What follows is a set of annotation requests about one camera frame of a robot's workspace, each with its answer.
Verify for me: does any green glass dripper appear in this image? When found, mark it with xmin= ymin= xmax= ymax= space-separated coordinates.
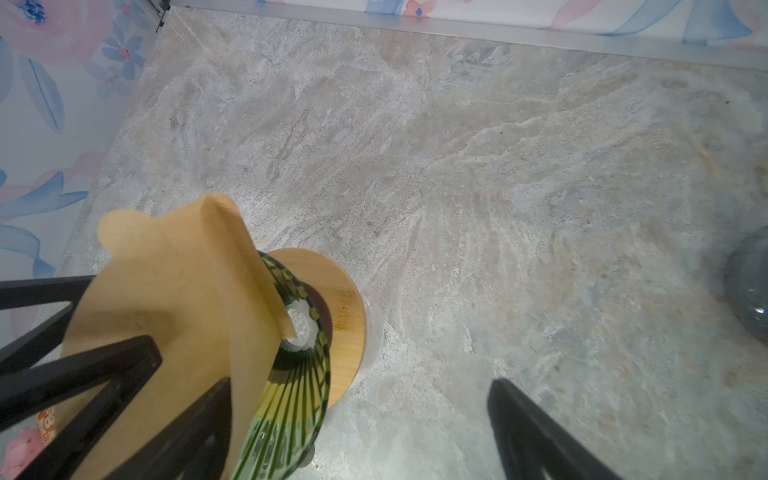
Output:
xmin=230 ymin=252 xmax=332 ymax=479

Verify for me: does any small pink toy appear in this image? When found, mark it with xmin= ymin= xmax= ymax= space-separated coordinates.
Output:
xmin=1 ymin=407 xmax=57 ymax=479

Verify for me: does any brown paper coffee filter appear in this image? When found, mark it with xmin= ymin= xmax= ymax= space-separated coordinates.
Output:
xmin=62 ymin=194 xmax=292 ymax=479

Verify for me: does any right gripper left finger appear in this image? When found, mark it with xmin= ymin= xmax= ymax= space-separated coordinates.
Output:
xmin=108 ymin=378 xmax=232 ymax=479

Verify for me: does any wooden dripper ring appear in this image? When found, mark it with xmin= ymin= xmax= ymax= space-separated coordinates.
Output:
xmin=266 ymin=247 xmax=368 ymax=409

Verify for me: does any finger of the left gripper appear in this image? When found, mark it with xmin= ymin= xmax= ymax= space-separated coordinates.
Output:
xmin=0 ymin=334 xmax=163 ymax=480
xmin=1 ymin=275 xmax=95 ymax=375

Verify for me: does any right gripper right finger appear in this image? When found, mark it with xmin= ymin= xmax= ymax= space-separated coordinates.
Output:
xmin=487 ymin=378 xmax=618 ymax=479

